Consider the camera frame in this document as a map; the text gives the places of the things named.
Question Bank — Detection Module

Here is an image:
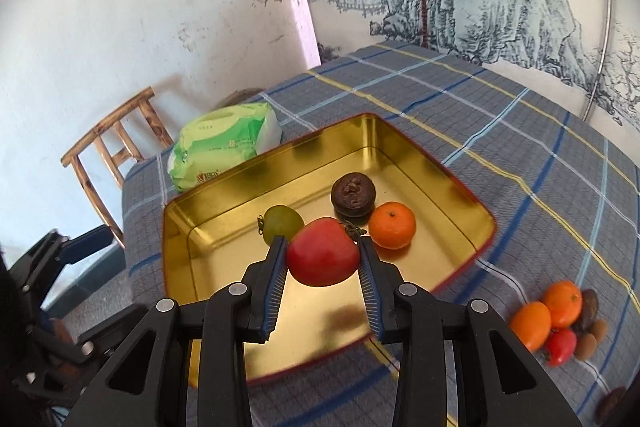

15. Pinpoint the dark brown oval fruit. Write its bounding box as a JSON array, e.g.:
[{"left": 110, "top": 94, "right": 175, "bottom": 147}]
[{"left": 575, "top": 289, "right": 599, "bottom": 333}]

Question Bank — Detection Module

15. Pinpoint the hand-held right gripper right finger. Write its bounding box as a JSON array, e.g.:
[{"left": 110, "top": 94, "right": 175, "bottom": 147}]
[{"left": 356, "top": 236, "right": 583, "bottom": 427}]

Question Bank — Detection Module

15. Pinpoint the green round fruit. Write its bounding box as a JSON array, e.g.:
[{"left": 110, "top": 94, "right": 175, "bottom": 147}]
[{"left": 257, "top": 205, "right": 306, "bottom": 247}]

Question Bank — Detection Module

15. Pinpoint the red and gold tin box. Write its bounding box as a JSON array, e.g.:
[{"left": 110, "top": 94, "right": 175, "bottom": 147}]
[{"left": 161, "top": 113, "right": 497, "bottom": 389}]

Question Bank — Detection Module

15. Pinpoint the green tissue packet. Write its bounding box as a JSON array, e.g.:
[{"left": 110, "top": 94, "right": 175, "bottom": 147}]
[{"left": 167, "top": 102, "right": 283, "bottom": 194}]

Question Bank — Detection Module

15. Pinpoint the red tomato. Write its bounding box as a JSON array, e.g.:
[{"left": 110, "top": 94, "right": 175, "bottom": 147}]
[{"left": 286, "top": 217, "right": 368, "bottom": 289}]

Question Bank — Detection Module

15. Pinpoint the blue plaid blanket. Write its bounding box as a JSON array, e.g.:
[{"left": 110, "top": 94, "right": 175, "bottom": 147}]
[{"left": 52, "top": 42, "right": 640, "bottom": 427}]

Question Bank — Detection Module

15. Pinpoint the wooden chair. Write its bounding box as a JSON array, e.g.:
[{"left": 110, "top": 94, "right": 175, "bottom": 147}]
[{"left": 61, "top": 88, "right": 176, "bottom": 248}]

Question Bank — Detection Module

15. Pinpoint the orange tangerine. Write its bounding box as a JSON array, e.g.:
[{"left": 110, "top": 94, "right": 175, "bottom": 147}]
[
  {"left": 368, "top": 202, "right": 417, "bottom": 251},
  {"left": 542, "top": 281, "right": 583, "bottom": 328},
  {"left": 509, "top": 301, "right": 552, "bottom": 353}
]

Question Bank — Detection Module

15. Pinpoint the small red fruit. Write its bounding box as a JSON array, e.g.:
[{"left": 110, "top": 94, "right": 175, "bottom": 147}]
[{"left": 545, "top": 328, "right": 577, "bottom": 367}]

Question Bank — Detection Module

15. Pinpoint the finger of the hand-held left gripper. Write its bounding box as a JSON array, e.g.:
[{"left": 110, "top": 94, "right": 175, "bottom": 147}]
[
  {"left": 70, "top": 304, "right": 161, "bottom": 363},
  {"left": 10, "top": 225, "right": 113, "bottom": 303}
]

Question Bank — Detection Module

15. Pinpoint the dark brown knobby fruit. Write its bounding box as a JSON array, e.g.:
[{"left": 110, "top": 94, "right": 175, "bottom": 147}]
[{"left": 331, "top": 173, "right": 377, "bottom": 220}]

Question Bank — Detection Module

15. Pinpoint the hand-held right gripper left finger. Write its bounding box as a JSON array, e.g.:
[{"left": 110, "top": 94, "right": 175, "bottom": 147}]
[{"left": 65, "top": 234, "right": 291, "bottom": 427}]

